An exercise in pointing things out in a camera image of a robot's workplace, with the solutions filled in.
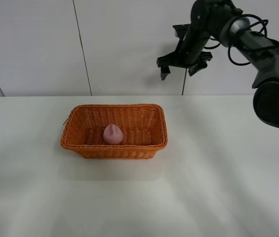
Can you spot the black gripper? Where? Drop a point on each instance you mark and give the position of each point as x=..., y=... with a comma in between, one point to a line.
x=188, y=53

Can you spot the pink peach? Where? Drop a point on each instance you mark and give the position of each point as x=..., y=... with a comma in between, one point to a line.
x=112, y=135

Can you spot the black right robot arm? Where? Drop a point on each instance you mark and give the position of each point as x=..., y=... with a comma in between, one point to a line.
x=221, y=21

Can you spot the orange wicker basket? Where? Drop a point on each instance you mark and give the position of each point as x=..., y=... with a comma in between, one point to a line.
x=143, y=127

